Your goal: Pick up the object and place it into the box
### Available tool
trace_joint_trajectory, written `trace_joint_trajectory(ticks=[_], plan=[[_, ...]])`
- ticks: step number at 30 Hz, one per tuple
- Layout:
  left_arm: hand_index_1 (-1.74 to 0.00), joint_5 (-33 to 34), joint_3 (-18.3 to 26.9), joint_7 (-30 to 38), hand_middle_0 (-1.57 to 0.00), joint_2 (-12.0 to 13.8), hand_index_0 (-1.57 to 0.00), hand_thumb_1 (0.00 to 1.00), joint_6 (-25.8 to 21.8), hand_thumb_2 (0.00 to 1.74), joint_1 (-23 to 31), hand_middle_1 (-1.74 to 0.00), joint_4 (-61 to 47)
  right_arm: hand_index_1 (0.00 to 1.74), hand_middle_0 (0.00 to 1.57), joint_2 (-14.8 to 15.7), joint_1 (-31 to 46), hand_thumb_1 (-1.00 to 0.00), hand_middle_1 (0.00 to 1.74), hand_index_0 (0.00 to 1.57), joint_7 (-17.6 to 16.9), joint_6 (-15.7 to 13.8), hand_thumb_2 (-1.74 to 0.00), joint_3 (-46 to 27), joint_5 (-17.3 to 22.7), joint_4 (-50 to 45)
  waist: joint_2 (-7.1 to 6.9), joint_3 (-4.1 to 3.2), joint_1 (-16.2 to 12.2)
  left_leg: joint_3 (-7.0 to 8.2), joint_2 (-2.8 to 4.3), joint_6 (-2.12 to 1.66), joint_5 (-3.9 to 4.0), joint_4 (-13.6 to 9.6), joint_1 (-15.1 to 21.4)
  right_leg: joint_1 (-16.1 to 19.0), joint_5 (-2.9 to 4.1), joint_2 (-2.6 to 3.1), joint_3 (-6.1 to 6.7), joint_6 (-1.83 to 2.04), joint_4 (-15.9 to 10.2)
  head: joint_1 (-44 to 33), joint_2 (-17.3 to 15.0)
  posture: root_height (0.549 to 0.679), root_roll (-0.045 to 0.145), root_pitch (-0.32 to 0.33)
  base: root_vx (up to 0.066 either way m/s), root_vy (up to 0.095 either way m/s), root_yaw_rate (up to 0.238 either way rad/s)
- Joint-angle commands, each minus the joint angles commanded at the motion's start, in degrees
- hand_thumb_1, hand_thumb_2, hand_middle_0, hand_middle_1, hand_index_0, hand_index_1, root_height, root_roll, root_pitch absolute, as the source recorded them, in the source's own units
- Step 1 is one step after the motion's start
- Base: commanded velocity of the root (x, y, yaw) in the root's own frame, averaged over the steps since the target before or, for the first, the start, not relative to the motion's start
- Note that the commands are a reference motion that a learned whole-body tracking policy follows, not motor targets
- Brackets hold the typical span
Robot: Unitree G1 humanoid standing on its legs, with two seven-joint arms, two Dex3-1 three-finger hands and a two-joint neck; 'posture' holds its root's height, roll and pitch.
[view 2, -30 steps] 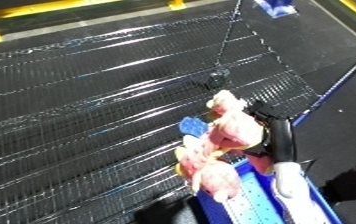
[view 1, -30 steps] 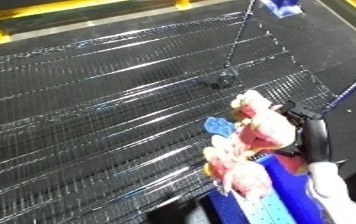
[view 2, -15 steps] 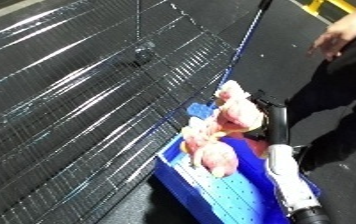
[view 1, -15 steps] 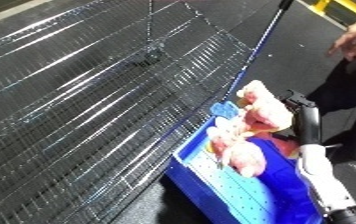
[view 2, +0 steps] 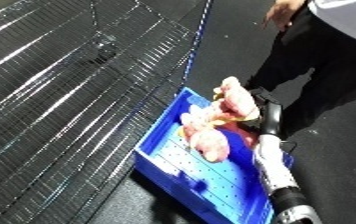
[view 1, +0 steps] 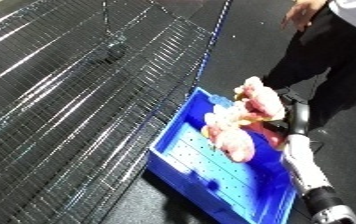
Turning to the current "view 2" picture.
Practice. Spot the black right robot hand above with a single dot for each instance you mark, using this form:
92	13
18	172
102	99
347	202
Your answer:
271	116

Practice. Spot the pink soft toy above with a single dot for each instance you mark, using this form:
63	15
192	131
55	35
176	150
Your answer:
219	120

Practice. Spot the pale right robot arm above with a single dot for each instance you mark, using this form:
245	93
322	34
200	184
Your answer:
278	176

